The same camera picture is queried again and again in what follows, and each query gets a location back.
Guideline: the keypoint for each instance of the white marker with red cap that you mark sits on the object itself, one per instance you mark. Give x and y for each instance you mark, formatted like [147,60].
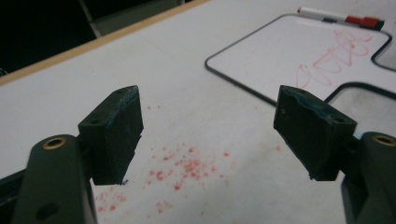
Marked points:
[339,18]

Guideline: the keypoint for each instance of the small whiteboard with black rim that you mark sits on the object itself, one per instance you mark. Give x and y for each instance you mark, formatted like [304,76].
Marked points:
[280,59]

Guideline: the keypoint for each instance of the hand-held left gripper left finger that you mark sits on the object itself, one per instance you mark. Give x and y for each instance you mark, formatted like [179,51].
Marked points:
[109,137]

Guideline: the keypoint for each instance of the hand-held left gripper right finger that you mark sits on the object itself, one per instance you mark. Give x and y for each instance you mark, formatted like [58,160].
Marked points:
[314,137]

